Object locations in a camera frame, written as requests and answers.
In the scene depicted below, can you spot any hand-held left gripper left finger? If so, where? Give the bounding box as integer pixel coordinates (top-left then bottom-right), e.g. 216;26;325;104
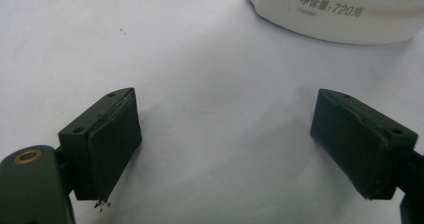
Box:
58;87;143;202

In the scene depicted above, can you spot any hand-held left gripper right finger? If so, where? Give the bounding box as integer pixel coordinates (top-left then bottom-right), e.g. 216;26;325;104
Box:
309;88;420;201

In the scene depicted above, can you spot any white bottle with blue pump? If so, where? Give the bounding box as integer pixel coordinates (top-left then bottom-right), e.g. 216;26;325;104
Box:
244;0;424;46

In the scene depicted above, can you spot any white table mat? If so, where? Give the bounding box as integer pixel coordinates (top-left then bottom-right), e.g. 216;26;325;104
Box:
0;0;424;224

